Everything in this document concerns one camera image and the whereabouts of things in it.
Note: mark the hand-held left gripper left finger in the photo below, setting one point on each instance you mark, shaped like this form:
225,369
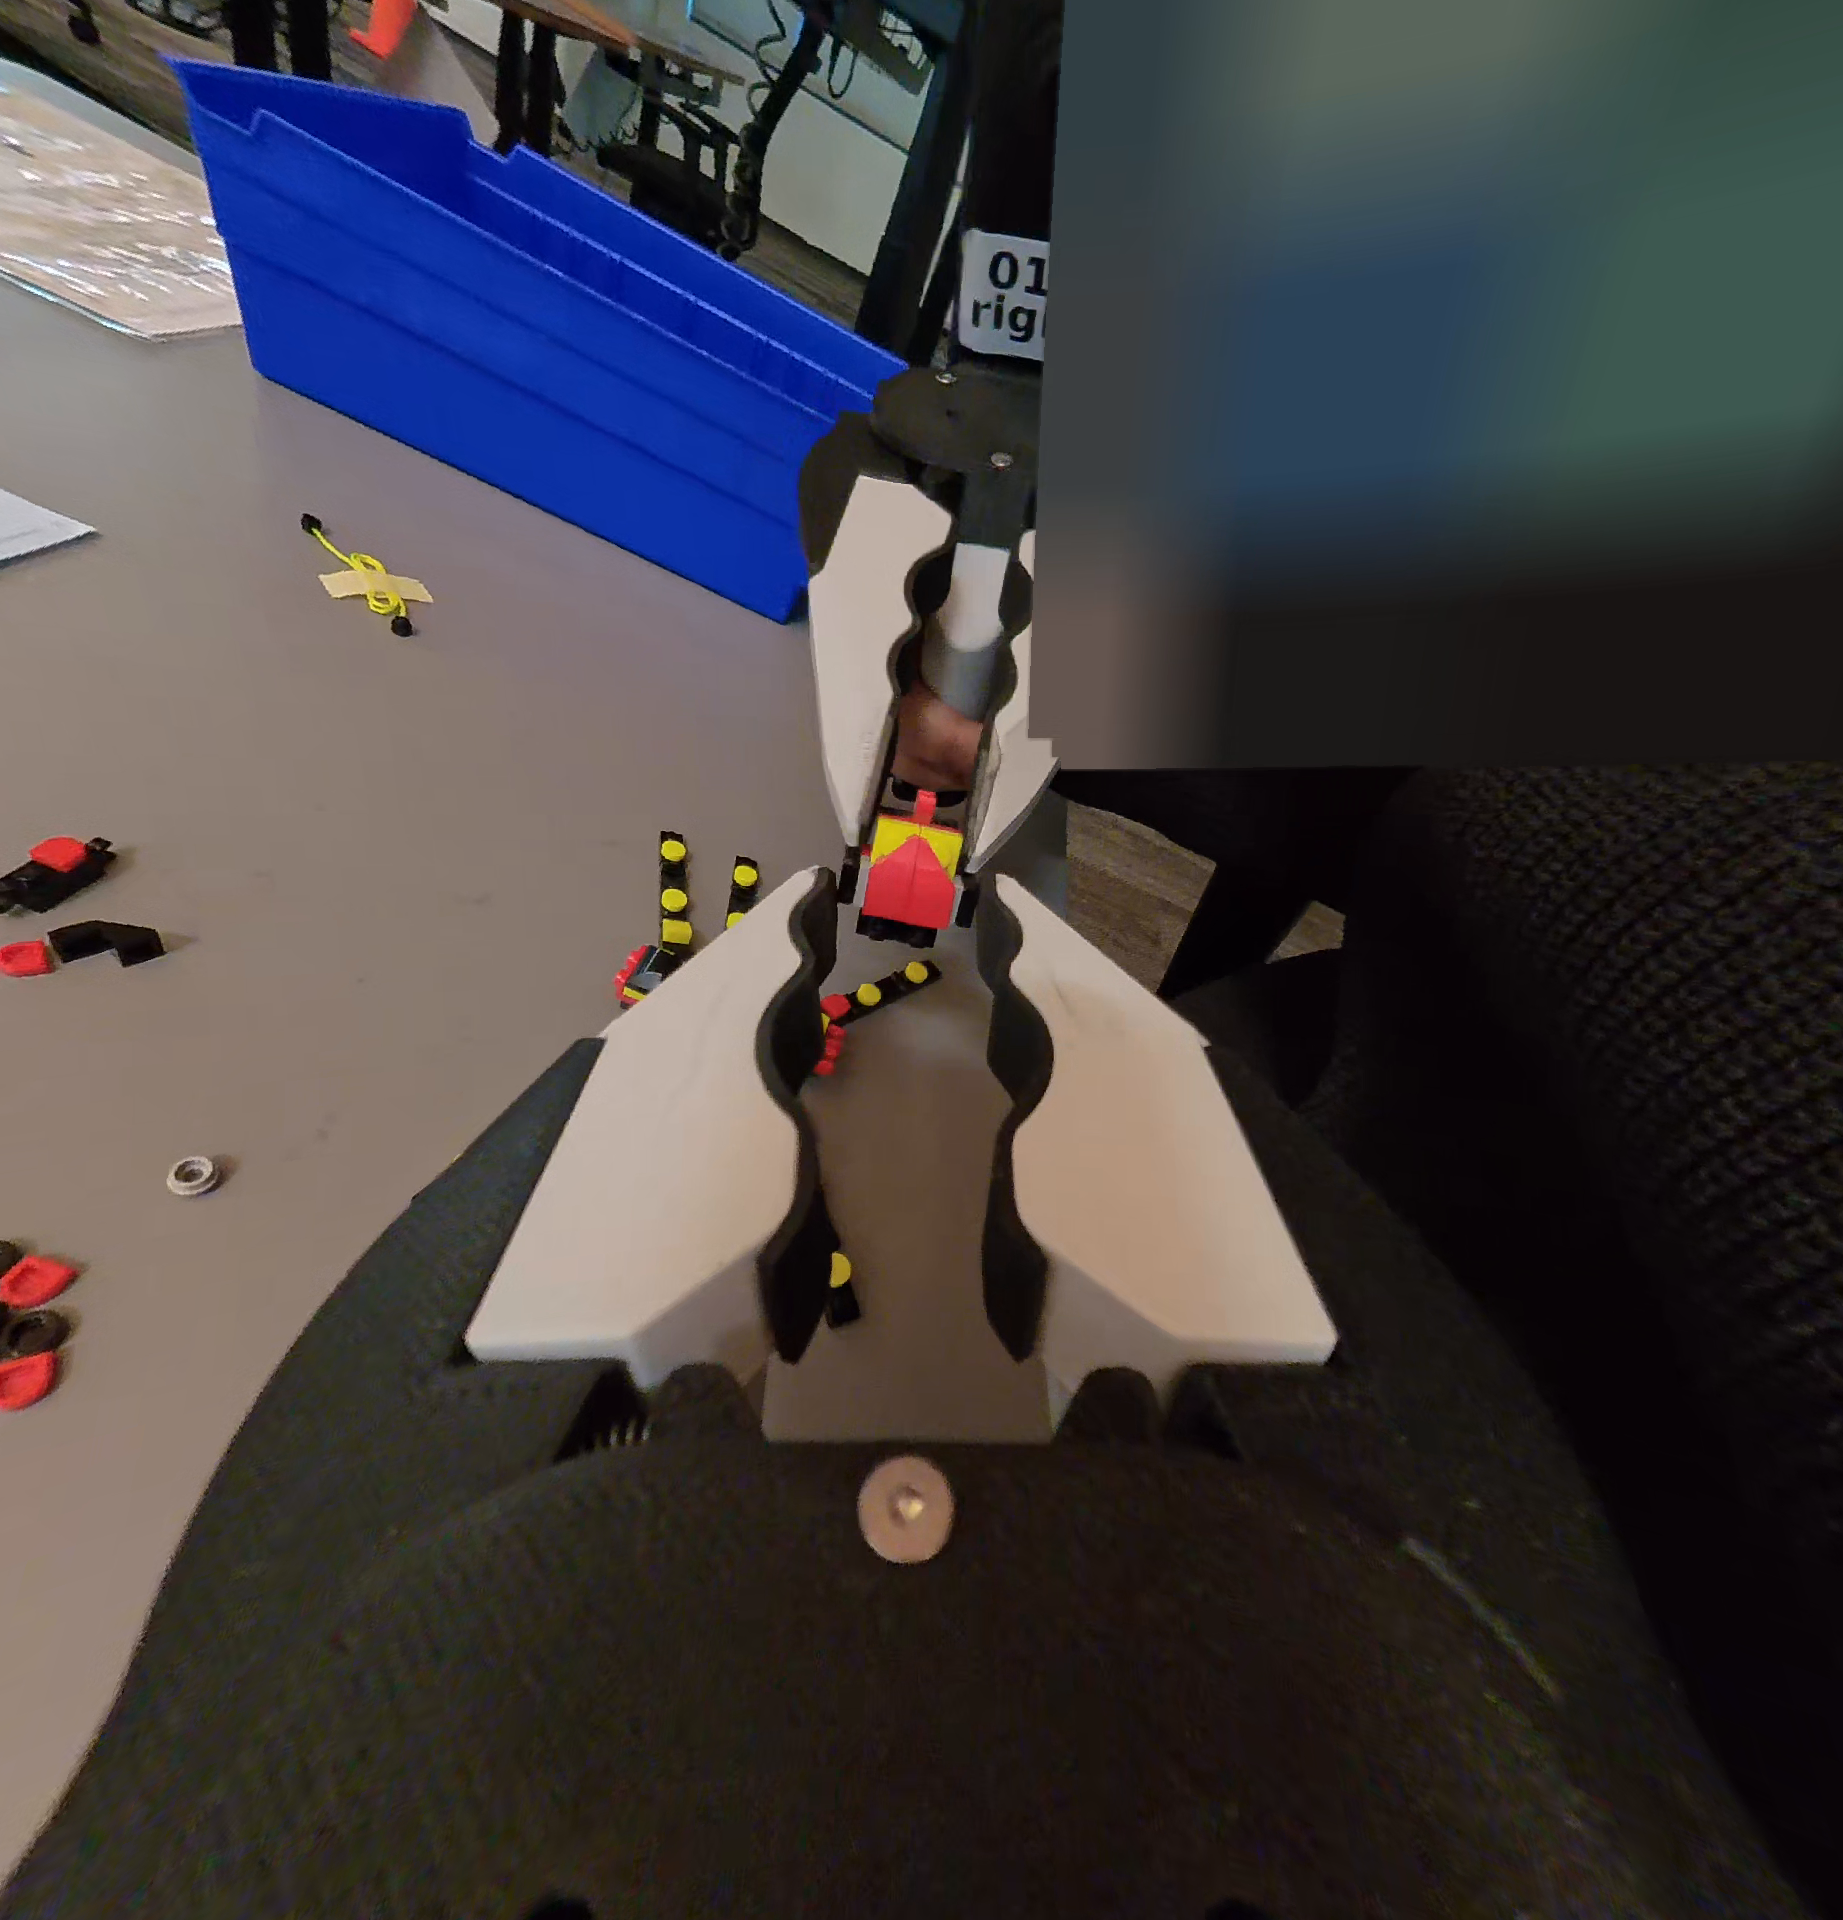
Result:
653,1185

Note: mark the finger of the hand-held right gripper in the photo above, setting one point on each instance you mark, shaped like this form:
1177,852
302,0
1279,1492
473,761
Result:
1028,780
862,631

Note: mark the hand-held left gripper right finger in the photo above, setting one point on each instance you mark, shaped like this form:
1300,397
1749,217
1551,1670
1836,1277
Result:
1163,1200

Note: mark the small red yellow lego assembly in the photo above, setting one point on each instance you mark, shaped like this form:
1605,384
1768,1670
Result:
914,885

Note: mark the black yellow lego spider model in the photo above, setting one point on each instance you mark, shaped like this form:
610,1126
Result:
675,900

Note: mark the grey round lego piece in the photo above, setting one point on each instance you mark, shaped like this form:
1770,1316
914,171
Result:
195,1174

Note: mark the black angled lego piece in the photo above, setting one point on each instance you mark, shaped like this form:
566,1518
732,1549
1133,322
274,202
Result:
104,941

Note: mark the pile of loose lego pieces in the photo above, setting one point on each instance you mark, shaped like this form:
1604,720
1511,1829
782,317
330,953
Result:
28,1277

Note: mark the small red lego slope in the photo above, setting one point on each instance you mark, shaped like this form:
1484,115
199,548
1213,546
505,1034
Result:
25,959

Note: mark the black lego piece red top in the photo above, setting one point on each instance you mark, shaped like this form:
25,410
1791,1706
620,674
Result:
43,872

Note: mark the lego instruction booklet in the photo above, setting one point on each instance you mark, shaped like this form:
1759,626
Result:
13,526

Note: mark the person's right hand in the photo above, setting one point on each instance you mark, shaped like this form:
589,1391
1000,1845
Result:
944,750

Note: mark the blue plastic bin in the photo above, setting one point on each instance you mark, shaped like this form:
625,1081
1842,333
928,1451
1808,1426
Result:
533,361

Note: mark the person's black knit sweater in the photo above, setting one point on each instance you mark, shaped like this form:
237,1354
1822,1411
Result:
1612,1126

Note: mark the beige tape piece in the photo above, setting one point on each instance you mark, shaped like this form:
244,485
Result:
373,576

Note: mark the wooden-top background desk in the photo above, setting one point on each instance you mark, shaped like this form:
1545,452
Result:
623,31

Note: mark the orange cone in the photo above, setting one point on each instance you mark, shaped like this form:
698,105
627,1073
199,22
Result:
383,22

